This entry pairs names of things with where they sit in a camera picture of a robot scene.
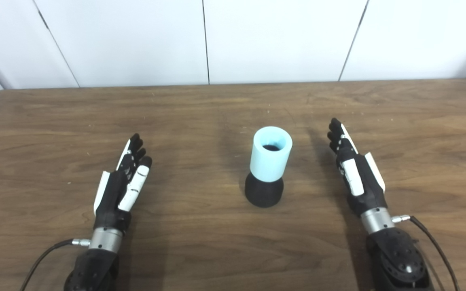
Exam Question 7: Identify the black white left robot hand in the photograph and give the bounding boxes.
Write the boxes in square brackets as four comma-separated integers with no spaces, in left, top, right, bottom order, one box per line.
[93,133,153,236]

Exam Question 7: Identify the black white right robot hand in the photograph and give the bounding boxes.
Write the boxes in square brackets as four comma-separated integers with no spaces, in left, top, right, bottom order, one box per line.
[327,118,388,218]

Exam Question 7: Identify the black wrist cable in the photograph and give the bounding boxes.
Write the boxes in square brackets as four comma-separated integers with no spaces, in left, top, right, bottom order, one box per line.
[19,238,92,291]
[392,215,461,291]

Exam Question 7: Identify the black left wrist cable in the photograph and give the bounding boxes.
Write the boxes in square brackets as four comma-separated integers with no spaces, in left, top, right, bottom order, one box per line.
[19,238,92,291]

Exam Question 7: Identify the light blue cylinder cup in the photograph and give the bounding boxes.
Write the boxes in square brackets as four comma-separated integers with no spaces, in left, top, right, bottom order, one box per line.
[250,127,293,183]

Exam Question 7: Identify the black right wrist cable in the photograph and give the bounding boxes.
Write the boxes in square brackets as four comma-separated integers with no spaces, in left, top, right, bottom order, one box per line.
[392,215,461,291]

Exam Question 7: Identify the black funnel-shaped nozzle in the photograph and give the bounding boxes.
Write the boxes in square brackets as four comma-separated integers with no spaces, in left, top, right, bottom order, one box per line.
[245,143,285,208]

